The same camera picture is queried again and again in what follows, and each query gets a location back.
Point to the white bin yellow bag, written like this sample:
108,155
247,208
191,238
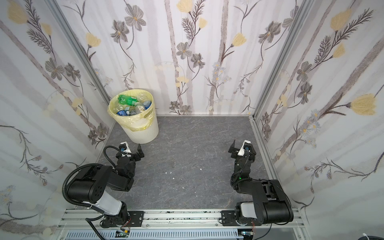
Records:
140,128

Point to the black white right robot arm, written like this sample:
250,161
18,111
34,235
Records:
269,205

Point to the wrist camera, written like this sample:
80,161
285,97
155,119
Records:
246,147
124,148

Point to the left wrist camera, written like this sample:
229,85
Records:
124,148

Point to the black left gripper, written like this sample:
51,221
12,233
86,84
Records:
130,155

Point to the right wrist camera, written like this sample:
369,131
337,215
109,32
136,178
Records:
246,147

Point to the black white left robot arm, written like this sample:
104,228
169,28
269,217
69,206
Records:
86,187

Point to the aluminium mounting rail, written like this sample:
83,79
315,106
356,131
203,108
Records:
199,224

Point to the small green bottle yellow cap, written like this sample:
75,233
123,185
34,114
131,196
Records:
127,100

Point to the clear bottle blue label blue cap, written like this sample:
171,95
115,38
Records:
123,112

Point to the clear square bottle white cap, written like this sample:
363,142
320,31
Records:
139,108

